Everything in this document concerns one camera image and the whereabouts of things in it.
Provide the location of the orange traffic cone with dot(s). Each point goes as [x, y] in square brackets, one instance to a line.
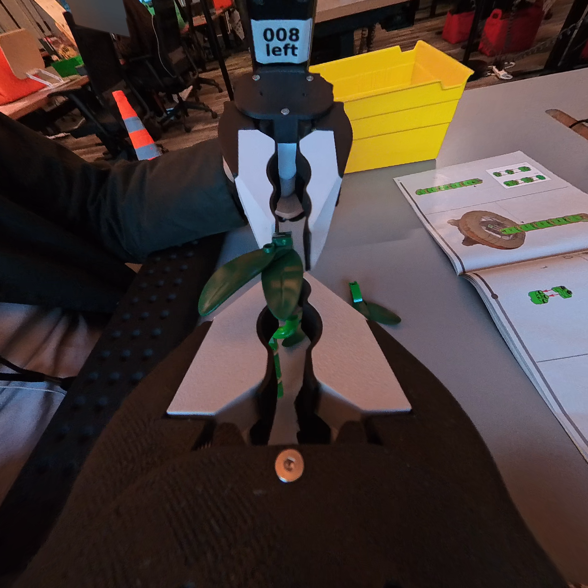
[135, 133]

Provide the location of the grey work table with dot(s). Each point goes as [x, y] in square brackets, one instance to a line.
[363, 9]

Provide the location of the building instruction booklet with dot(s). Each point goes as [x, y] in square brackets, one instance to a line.
[528, 285]

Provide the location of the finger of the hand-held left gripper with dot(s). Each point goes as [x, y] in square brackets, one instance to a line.
[252, 183]
[326, 183]

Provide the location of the black office chair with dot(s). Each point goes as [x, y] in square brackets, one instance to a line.
[183, 69]

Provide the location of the black pole stand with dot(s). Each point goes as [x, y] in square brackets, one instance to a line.
[218, 50]

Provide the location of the red container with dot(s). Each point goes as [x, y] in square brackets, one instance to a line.
[459, 27]
[514, 32]

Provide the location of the grey desk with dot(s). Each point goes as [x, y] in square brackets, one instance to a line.
[413, 257]

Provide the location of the black studded mat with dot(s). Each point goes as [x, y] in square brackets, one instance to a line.
[138, 330]

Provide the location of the yellow plastic bin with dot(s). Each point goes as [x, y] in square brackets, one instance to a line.
[395, 119]

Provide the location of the person's light grey garment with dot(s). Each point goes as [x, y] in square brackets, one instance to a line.
[32, 413]

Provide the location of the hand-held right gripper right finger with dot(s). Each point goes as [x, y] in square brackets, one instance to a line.
[363, 367]

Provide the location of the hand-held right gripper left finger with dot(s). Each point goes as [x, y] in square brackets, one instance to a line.
[220, 367]

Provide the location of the person's left forearm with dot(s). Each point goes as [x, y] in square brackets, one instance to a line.
[115, 202]

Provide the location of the small green bin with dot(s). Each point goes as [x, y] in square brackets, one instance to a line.
[68, 65]

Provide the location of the dark green leaf cluster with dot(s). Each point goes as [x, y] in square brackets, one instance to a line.
[282, 285]

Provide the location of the single dark green leaf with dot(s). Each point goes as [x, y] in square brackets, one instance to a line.
[383, 314]

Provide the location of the person's left hand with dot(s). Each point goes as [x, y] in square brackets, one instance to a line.
[229, 169]

